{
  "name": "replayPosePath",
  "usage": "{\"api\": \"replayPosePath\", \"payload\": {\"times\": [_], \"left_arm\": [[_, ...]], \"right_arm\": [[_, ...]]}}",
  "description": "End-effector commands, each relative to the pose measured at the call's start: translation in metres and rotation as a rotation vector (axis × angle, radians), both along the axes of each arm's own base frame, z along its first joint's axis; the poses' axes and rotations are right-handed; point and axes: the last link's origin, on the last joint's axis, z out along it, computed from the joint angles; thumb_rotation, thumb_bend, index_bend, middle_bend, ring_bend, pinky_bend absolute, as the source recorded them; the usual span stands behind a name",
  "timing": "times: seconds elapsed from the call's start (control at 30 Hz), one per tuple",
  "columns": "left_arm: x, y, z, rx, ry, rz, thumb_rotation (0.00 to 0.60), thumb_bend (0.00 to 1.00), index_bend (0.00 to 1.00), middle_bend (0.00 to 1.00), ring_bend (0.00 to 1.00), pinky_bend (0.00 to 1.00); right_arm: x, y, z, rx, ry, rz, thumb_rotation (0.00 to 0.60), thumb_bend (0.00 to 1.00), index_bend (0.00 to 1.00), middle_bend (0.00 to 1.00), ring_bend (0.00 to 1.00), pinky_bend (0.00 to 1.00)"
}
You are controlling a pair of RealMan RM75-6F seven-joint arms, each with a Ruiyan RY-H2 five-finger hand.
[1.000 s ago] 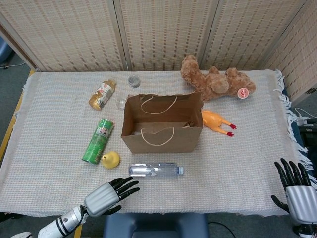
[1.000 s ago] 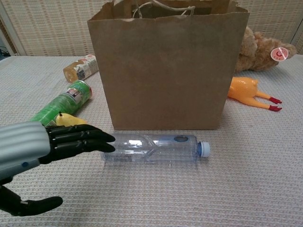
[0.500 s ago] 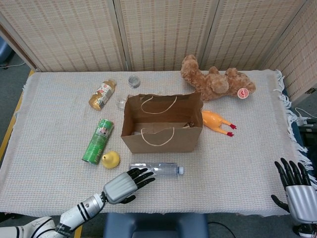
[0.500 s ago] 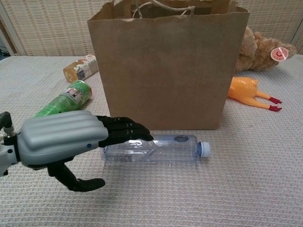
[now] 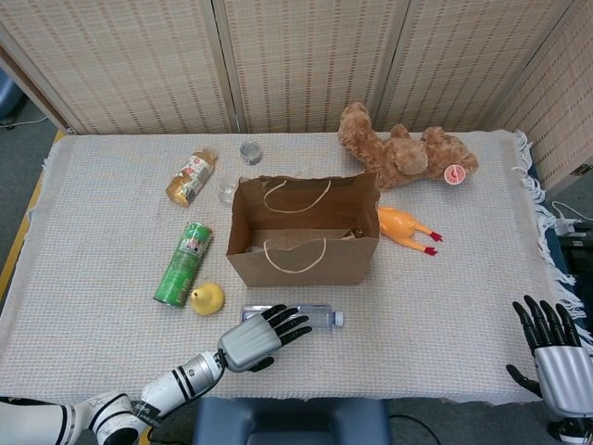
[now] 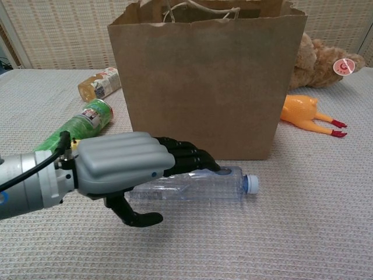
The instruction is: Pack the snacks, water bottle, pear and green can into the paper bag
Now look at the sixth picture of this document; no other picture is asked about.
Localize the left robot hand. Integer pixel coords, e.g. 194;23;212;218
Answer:
71;131;221;228

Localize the green chips can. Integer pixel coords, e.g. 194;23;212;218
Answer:
33;98;114;152

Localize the clear plastic water bottle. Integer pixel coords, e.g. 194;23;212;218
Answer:
128;165;259;202

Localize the amber tea bottle with label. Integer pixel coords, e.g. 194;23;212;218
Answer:
77;66;122;103

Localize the brown paper shopping bag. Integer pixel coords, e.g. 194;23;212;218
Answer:
107;0;308;161

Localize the white woven tablecloth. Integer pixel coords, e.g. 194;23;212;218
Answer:
0;68;373;280

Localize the woven folding screen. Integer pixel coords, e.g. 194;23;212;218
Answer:
0;0;373;71

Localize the orange rubber chicken toy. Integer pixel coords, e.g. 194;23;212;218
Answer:
279;94;348;139

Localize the brown teddy bear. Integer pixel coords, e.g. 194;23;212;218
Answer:
288;32;367;89

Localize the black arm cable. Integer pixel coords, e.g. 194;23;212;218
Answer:
0;131;71;191

